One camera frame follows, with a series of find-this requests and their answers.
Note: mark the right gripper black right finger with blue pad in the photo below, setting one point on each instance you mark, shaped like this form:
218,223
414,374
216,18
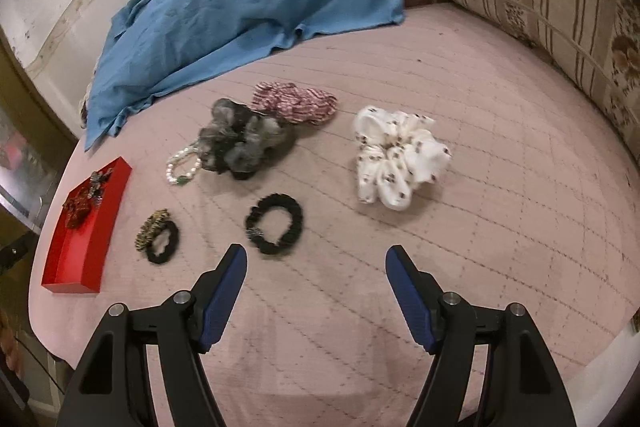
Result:
522,385

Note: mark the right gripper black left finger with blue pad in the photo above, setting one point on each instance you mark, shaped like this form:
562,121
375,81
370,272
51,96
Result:
111,385

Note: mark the white cherry print scrunchie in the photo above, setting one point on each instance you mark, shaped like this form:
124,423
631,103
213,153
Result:
397,154

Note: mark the grey sheer scrunchie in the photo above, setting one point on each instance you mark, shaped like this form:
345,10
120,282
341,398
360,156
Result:
241,141

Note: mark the red white striped scrunchie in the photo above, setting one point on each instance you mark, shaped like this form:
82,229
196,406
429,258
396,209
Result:
294,104

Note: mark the red tray box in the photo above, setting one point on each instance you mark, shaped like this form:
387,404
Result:
76,257

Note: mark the gold black scrunchie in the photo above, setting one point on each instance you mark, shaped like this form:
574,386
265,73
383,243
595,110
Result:
151,228

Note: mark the dark red dotted scrunchie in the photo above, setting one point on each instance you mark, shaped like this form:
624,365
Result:
77,209

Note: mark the dark sequin scrunchie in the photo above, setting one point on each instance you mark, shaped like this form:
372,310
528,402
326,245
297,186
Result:
98,181

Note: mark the pink quilted bedspread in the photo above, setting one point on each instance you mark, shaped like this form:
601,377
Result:
540,205

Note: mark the brown window frame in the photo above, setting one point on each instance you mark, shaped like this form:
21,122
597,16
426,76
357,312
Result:
35,148

